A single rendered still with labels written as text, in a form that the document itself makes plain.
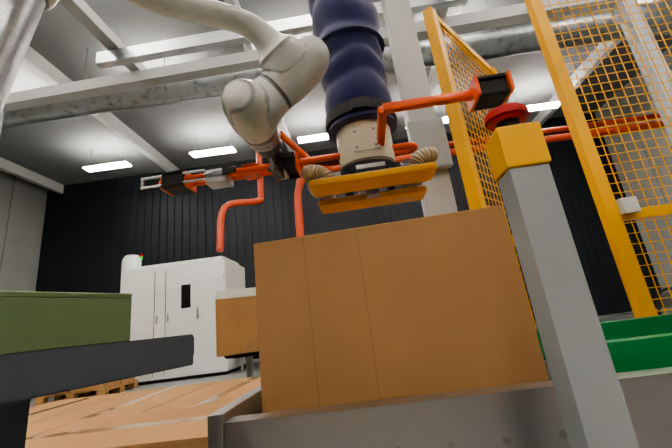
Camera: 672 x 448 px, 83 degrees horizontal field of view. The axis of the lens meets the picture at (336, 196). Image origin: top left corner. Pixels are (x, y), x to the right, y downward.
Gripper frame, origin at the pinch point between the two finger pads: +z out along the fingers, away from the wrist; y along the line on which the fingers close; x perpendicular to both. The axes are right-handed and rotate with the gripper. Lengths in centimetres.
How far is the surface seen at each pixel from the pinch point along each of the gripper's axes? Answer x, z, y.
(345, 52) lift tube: 24.6, -10.3, -30.5
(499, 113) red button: 46, -52, 19
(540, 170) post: 49, -52, 30
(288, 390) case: 1, -17, 60
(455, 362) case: 37, -20, 58
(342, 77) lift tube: 22.5, -8.9, -22.7
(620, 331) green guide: 95, 22, 60
